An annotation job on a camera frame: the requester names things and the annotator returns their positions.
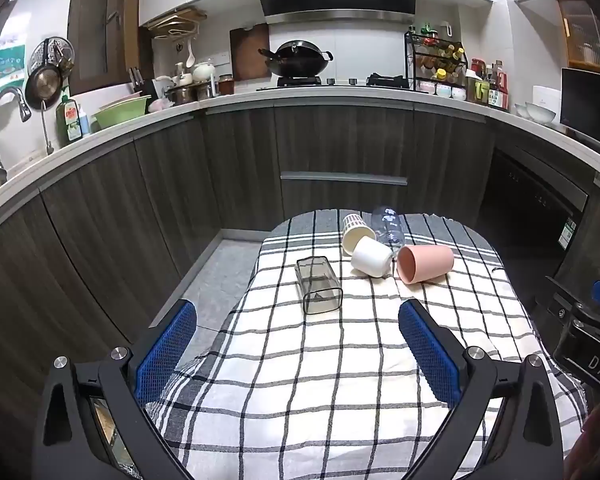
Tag clear plastic bottle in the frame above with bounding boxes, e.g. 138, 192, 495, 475
371, 206, 406, 251

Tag wooden boards on rack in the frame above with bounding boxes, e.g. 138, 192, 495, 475
147, 6, 204, 39

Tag striped paper cup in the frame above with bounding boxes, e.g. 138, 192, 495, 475
341, 213, 377, 256

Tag hanging metal colander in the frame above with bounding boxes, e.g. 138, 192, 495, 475
28, 36, 76, 81

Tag wooden glass-door cabinet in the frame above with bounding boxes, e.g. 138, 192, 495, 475
556, 0, 600, 68

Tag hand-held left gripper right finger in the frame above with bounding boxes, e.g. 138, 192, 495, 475
398, 299, 566, 480

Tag green dish soap bottle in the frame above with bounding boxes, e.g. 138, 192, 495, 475
56, 96, 83, 143

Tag metal cooking pot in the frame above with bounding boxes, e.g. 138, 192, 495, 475
167, 85, 199, 106

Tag hanging frying pan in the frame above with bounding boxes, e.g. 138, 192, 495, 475
25, 40, 63, 111

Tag black wok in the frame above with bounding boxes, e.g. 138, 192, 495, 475
258, 40, 334, 78

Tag black spice rack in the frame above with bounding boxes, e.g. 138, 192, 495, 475
404, 31, 468, 102

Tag group of sauce bottles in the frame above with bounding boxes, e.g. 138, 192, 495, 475
465, 58, 510, 111

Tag black white checked tablecloth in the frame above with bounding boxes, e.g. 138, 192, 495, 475
145, 208, 588, 480

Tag black knife block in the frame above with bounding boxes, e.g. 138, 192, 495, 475
128, 67, 154, 100

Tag black microwave oven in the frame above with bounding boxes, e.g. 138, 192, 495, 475
560, 67, 600, 153

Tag grey transparent square cup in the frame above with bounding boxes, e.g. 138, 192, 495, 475
294, 256, 343, 316

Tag white cup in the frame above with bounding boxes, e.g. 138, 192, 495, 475
350, 236, 395, 279

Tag brown cutting board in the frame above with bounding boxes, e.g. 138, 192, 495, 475
229, 23, 272, 82

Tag pink cup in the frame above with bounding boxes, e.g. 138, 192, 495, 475
396, 245, 455, 286

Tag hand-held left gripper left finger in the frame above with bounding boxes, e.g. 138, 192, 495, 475
30, 299, 198, 480

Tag green plastic basin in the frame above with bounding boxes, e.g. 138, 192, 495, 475
91, 95, 147, 130

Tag person's right hand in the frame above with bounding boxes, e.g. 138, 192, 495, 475
562, 400, 600, 480

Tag white bowls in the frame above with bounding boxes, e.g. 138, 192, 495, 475
515, 102, 556, 126

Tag black built-in dishwasher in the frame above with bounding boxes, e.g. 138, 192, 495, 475
480, 147, 591, 311

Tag white box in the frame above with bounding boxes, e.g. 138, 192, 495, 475
532, 85, 562, 111

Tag metal drawer handle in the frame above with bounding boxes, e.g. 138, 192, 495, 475
280, 172, 409, 186

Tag black gas stove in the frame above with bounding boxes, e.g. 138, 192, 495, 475
256, 74, 411, 92

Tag green wall poster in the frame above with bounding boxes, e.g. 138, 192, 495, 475
0, 44, 27, 97

